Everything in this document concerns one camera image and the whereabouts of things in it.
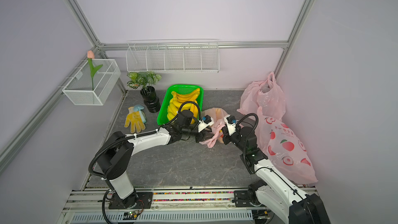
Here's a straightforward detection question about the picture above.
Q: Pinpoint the pink peach printed bag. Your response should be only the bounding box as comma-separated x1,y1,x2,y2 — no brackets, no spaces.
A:
255,108,318,185

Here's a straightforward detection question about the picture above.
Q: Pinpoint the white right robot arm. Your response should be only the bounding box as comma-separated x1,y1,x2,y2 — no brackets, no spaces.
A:
222,127,330,224

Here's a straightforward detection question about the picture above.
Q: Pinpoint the yellow banana bunch in basket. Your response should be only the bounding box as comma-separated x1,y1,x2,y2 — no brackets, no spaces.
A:
167,88,200,121

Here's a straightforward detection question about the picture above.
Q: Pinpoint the plain pink plastic bag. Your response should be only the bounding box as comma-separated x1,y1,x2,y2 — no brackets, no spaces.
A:
237,72,286,121

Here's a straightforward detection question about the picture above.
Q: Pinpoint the green plastic basket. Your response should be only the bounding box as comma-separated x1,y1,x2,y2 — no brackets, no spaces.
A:
157,84,204,125

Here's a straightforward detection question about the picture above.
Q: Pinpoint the black ceramic vase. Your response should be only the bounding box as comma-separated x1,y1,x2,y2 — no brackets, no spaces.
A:
140,86,161,113

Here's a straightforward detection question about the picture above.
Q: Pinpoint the yellow knitted work glove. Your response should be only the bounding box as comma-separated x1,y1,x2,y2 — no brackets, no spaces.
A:
124,107,146,133

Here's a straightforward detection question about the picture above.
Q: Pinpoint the green variegated artificial plant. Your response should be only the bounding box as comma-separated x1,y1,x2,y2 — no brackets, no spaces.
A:
127,71,162,95

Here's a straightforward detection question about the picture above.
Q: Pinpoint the artificial pink tulip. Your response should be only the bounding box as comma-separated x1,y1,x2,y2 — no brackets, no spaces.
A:
87,50,103,91

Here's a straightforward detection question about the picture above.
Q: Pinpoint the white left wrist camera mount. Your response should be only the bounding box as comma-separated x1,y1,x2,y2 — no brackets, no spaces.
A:
198,115,214,132

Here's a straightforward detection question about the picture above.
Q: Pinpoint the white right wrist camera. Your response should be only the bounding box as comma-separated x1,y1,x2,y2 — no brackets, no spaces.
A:
224,115,237,136

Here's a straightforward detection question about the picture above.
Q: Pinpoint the black corrugated cable conduit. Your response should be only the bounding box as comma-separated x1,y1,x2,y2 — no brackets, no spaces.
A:
87,101,202,179

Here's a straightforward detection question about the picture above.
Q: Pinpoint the white wire wall shelf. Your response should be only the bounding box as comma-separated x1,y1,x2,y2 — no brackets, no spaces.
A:
126,39,220,73

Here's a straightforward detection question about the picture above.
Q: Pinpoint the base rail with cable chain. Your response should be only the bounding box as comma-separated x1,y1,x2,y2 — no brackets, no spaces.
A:
58,187,299,224

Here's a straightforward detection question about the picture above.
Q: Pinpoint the white wire wall basket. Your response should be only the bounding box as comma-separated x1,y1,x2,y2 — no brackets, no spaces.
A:
62,59,121,106

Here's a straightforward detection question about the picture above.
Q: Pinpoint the aluminium frame profile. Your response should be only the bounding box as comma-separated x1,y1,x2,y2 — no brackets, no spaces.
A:
1,0,315,174

